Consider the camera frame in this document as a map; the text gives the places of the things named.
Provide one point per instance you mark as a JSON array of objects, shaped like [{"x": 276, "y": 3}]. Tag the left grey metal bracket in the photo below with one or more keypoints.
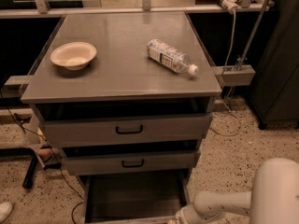
[{"x": 15, "y": 82}]

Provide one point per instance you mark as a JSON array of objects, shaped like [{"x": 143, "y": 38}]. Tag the grey drawer cabinet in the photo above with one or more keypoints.
[{"x": 123, "y": 81}]

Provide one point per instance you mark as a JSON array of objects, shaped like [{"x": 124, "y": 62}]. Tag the grey metal bracket block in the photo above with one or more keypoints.
[{"x": 232, "y": 77}]

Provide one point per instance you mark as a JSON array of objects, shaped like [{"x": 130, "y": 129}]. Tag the white shoe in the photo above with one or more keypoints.
[{"x": 6, "y": 209}]

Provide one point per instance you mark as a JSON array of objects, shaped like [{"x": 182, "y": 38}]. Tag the thin metal rod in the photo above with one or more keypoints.
[{"x": 241, "y": 60}]

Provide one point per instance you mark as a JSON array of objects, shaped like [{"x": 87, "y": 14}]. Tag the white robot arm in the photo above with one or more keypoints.
[{"x": 274, "y": 198}]

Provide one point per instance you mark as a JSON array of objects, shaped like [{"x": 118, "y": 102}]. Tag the white paper bowl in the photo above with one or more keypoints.
[{"x": 73, "y": 56}]

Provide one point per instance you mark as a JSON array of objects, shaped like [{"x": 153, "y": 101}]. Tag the black stand leg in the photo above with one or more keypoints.
[{"x": 28, "y": 180}]

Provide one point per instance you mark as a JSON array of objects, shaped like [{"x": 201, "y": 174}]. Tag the dark side cabinet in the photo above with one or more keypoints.
[{"x": 274, "y": 91}]

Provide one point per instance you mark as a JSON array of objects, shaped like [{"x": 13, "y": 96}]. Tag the grey drawer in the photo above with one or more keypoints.
[
  {"x": 131, "y": 163},
  {"x": 134, "y": 198},
  {"x": 96, "y": 132}
]

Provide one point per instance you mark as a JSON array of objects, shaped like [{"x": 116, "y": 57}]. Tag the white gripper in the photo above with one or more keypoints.
[{"x": 181, "y": 217}]

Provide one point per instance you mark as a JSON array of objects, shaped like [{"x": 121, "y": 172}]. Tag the clear plastic water bottle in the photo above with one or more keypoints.
[{"x": 171, "y": 58}]

